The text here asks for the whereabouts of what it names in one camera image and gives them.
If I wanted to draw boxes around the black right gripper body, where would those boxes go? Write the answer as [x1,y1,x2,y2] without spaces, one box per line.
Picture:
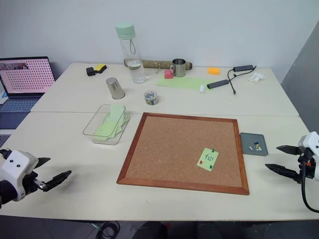
[296,146,316,184]

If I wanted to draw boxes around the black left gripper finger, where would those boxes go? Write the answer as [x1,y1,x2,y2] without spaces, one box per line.
[41,170,72,193]
[36,157,51,171]

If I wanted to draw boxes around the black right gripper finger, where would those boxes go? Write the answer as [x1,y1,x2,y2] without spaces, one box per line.
[265,163,302,184]
[276,145,303,157]

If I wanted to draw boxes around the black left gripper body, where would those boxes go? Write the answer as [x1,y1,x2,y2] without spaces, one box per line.
[21,171,48,195]

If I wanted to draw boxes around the green handwritten paper note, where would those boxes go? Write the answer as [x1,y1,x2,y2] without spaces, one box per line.
[196,147,219,172]

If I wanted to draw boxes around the wood framed cork board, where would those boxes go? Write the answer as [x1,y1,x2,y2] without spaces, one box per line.
[116,112,250,196]

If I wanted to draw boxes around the small jar of pins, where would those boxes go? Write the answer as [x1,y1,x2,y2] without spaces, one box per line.
[143,90,160,106]

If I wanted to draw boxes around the small grey flat tray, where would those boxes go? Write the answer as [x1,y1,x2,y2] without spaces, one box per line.
[239,132,270,157]

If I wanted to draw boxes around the grey perforated stand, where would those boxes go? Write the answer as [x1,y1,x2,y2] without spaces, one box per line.
[0,133,12,148]

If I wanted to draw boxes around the clear plastic tray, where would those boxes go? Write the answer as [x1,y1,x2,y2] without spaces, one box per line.
[82,104,131,146]

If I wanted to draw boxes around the grey partition panel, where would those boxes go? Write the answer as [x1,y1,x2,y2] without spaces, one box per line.
[281,23,319,134]

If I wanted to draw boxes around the crumpled white tissue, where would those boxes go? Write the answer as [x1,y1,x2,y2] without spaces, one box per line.
[247,72,265,84]

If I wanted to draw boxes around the open laptop with pink screen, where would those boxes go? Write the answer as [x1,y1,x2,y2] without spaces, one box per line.
[0,56,56,130]

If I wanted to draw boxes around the upturned steel cup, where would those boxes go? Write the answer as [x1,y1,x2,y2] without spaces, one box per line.
[105,77,126,100]

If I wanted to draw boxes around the yellow and black sponge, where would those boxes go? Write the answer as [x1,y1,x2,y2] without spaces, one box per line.
[93,63,108,74]

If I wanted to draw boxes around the large green paper sheet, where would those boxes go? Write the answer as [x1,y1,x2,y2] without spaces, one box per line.
[156,75,215,91]

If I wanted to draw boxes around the clear bottle with green lid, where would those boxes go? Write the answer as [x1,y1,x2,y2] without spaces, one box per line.
[115,22,146,84]

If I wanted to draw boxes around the rolled brown mat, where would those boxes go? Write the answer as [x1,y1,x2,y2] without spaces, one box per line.
[124,59,193,70]

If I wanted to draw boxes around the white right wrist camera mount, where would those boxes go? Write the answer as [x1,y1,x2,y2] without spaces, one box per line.
[297,131,319,182]

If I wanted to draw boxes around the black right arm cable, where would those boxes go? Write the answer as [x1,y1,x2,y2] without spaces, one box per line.
[300,161,319,214]

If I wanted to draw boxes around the coiled black cable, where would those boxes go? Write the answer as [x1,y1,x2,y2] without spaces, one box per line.
[98,221,121,239]

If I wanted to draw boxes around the black usb hub cable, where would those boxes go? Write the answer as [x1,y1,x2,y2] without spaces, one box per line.
[227,65,258,87]
[227,73,238,96]

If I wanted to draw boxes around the steel mug with handle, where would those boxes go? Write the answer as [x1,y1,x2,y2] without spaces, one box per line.
[169,58,187,78]

